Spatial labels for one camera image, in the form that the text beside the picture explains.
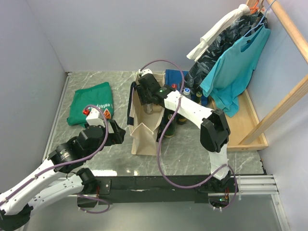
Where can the blue folded cloth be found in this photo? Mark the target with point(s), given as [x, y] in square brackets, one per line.
[173, 78]

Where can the white hanging garment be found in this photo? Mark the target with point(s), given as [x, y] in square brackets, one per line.
[207, 39]

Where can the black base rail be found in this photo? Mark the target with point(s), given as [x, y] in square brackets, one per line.
[145, 189]

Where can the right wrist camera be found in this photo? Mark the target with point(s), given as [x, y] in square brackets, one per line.
[144, 71]

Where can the dark patterned hanging garment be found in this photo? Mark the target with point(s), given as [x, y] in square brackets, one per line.
[224, 40]

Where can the turquoise hanging t-shirt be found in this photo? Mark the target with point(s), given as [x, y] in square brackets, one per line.
[233, 70]

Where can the green folded t-shirt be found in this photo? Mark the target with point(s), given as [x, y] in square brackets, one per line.
[99, 95]

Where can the beige canvas tote bag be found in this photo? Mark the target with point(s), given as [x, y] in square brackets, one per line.
[143, 127]

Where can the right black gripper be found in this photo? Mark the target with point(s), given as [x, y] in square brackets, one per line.
[142, 99]

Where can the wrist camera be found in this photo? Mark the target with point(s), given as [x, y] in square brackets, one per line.
[93, 117]
[144, 71]

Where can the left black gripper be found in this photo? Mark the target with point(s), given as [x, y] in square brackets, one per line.
[117, 136]

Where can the green glass bottle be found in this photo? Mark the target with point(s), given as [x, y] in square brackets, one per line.
[198, 97]
[170, 114]
[170, 131]

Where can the blue clothes hanger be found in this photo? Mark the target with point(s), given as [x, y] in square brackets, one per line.
[260, 21]

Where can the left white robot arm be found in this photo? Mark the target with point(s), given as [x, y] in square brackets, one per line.
[19, 203]

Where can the orange clothes hanger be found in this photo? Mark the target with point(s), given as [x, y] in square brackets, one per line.
[255, 5]

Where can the wooden clothes rack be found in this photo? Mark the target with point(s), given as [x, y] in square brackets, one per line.
[274, 107]

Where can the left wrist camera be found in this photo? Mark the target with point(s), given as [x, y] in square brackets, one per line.
[93, 117]

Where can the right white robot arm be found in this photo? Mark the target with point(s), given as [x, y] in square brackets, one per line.
[213, 125]

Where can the red top drink can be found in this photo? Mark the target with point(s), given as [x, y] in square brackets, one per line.
[148, 108]

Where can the silver top can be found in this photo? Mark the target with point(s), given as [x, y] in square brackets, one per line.
[181, 120]

